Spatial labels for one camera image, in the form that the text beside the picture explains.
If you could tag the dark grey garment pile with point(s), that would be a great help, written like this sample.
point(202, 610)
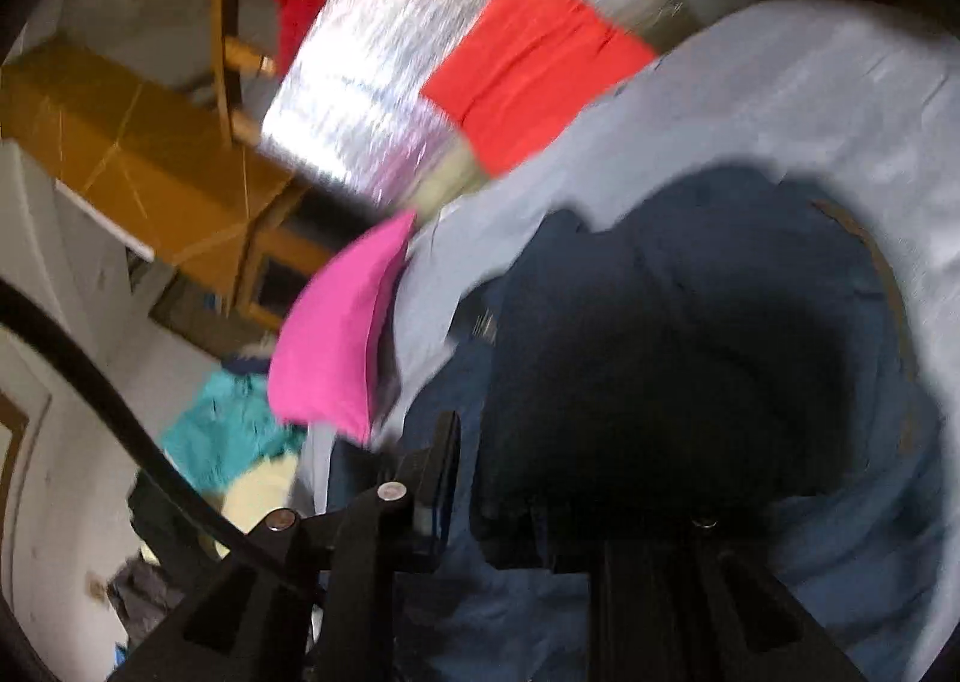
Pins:
point(173, 558)

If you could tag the navy blue jacket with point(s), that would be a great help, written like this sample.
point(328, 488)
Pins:
point(733, 338)

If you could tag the grey bed sheet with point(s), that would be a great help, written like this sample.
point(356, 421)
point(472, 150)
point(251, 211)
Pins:
point(857, 96)

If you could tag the pink pillow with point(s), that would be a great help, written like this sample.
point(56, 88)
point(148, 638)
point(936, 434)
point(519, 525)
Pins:
point(324, 368)

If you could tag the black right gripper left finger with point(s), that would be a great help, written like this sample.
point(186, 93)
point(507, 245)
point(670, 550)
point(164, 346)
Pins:
point(313, 598)

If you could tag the red-orange pillow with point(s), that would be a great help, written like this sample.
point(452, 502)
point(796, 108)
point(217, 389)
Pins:
point(525, 70)

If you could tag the silver foil headboard cover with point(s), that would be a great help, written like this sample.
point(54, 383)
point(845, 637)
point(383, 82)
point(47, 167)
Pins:
point(348, 116)

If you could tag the brown geometric cabinet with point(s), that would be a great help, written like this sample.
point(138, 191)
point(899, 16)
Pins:
point(151, 161)

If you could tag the wooden bed headboard frame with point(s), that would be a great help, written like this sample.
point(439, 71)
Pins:
point(232, 59)

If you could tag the cream yellow garment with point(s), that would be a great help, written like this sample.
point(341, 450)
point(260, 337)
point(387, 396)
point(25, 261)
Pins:
point(258, 491)

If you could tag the teal garment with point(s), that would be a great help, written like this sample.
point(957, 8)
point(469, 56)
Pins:
point(227, 430)

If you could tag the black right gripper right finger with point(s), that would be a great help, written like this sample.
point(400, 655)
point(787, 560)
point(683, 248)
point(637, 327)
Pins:
point(675, 592)

